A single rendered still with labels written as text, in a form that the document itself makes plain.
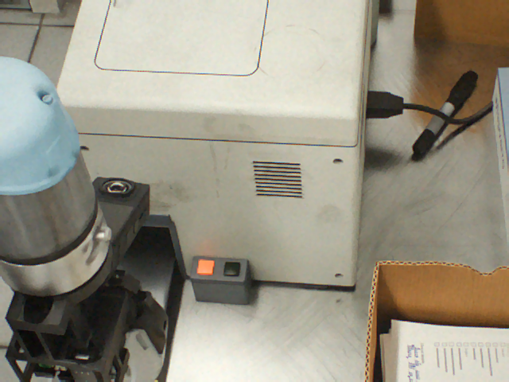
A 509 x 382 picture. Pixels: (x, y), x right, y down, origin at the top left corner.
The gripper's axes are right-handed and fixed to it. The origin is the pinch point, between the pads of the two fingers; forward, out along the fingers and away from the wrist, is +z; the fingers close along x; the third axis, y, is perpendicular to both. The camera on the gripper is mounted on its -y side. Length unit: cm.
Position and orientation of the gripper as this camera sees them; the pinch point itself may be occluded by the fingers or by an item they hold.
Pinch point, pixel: (118, 357)
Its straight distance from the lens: 86.6
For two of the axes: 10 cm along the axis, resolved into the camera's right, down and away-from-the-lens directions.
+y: -1.9, 8.1, -5.5
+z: 0.7, 5.7, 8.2
